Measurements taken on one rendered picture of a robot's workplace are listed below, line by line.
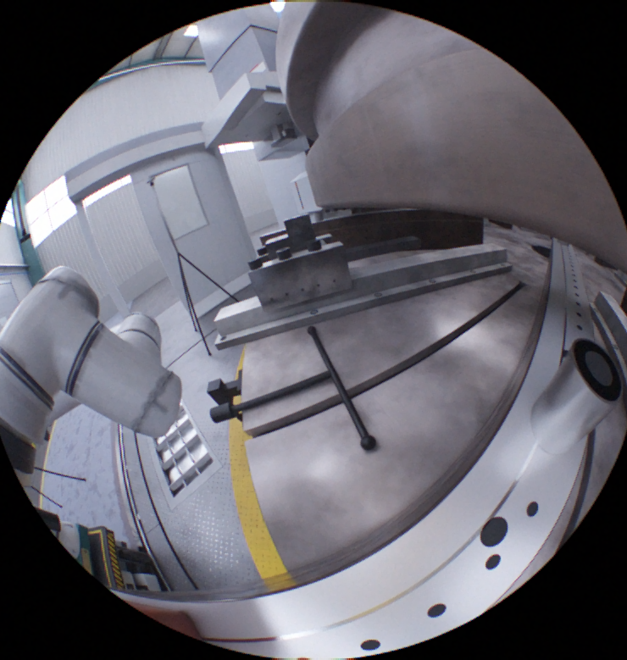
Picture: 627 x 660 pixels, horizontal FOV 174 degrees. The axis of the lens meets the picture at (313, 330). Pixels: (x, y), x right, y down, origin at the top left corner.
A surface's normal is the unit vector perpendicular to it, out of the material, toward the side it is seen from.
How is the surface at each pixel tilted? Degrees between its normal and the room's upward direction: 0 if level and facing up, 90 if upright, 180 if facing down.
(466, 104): 90
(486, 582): 0
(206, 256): 90
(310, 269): 90
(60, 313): 74
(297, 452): 0
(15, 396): 91
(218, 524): 0
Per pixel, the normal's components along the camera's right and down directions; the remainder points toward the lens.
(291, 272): 0.11, 0.56
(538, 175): -0.87, 0.44
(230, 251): 0.73, 0.23
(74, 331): 0.87, -0.42
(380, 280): 0.02, 0.29
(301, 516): -0.25, -0.78
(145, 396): 0.87, -0.21
